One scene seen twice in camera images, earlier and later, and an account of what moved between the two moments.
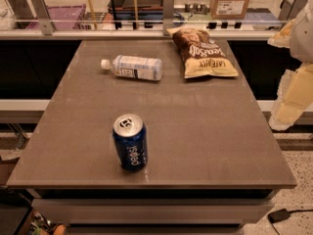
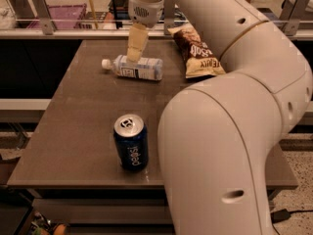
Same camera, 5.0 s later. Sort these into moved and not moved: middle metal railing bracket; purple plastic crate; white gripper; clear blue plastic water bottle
Moved: white gripper
Not moved: purple plastic crate; clear blue plastic water bottle; middle metal railing bracket
